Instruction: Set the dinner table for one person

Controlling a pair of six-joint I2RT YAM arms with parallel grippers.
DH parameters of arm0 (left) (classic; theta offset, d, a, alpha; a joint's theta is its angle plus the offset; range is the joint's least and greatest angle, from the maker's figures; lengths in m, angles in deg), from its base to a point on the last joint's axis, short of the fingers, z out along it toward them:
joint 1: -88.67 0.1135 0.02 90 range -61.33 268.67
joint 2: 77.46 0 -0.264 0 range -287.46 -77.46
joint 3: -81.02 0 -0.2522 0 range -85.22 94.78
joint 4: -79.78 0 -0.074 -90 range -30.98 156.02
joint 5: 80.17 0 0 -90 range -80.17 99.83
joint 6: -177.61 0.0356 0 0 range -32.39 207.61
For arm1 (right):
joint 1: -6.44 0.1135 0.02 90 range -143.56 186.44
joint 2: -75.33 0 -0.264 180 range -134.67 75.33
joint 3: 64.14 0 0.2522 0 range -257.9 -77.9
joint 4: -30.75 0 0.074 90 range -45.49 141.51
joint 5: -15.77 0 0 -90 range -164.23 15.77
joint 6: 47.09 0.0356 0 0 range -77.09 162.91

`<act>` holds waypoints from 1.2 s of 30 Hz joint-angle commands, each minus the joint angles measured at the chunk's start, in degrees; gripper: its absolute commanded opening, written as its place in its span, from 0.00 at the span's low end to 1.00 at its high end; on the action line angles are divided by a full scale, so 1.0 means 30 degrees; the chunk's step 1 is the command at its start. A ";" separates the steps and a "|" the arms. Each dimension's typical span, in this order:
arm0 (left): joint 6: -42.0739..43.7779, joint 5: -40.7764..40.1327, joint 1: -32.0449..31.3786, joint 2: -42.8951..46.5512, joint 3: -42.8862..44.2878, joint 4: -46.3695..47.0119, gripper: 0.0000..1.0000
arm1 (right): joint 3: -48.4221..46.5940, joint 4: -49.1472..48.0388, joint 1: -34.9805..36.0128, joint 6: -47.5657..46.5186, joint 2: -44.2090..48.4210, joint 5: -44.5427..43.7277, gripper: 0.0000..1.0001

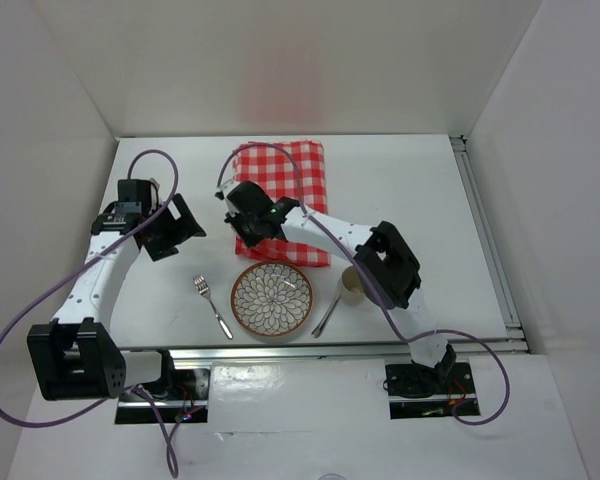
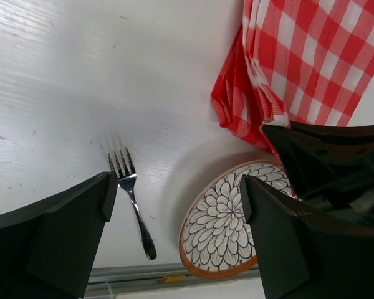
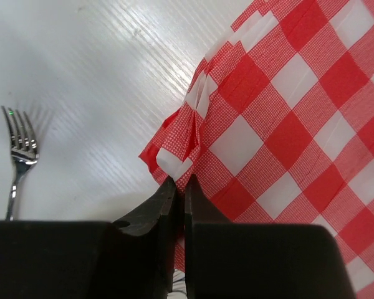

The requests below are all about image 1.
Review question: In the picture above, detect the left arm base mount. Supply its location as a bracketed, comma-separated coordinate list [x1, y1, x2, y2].
[114, 365, 211, 425]

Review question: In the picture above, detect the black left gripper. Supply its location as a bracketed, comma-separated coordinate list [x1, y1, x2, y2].
[143, 193, 205, 261]

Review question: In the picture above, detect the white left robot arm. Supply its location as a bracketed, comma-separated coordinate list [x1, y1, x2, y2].
[27, 179, 206, 401]

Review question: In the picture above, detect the aluminium frame rail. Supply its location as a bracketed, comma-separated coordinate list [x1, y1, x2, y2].
[99, 337, 526, 362]
[449, 136, 531, 355]

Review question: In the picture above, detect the red white checkered cloth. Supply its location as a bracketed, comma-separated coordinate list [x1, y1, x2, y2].
[232, 140, 331, 268]

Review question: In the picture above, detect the floral patterned ceramic plate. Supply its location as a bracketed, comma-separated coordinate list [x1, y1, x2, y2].
[230, 262, 314, 339]

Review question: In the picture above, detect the beige paper cup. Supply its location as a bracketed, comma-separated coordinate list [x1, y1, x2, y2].
[340, 266, 366, 306]

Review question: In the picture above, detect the silver metal knife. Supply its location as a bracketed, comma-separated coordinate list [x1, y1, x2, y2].
[311, 294, 341, 338]

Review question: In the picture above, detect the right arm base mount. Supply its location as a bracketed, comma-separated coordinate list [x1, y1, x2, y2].
[382, 362, 481, 420]

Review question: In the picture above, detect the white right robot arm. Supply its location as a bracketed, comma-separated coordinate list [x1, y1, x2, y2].
[215, 180, 456, 392]

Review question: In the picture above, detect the aluminium frame rail right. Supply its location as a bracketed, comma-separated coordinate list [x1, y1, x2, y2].
[449, 136, 531, 355]

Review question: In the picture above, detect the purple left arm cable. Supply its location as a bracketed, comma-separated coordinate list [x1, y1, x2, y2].
[0, 148, 182, 480]

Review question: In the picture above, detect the aluminium frame rail front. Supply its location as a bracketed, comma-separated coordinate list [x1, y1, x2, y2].
[99, 337, 526, 362]

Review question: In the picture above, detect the silver metal fork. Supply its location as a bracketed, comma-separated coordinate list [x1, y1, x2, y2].
[193, 275, 234, 340]

